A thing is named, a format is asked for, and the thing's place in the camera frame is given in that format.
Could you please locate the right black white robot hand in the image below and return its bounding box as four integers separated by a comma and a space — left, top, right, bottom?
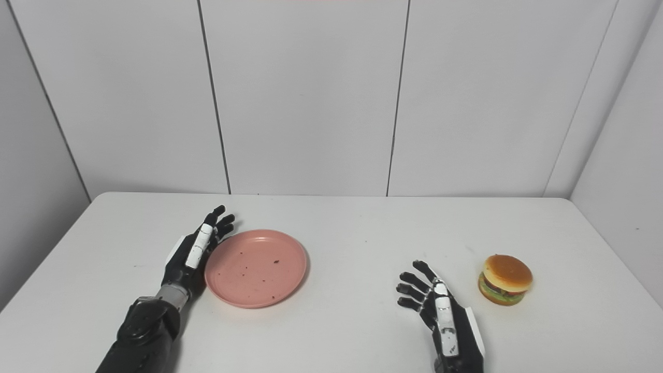
396, 260, 486, 373

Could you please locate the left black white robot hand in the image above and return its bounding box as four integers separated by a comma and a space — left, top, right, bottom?
161, 205, 236, 301

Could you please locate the pink round plate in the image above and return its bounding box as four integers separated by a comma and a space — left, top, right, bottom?
204, 229, 308, 309

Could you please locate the toy hamburger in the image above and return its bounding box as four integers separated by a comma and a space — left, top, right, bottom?
478, 254, 534, 306

